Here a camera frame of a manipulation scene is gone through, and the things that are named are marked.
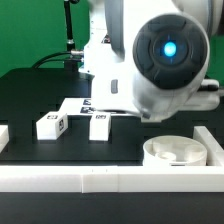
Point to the white marker sheet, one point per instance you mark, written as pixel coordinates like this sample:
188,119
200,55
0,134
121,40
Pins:
77,106

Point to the white right fence wall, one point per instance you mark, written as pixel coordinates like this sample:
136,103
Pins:
215,153

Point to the white front fence wall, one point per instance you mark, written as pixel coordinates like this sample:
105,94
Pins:
89,179

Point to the white left fence wall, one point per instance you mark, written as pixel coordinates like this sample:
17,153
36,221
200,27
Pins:
4,136

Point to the white fence wall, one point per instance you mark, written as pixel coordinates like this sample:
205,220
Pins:
4,136
215,153
89,179

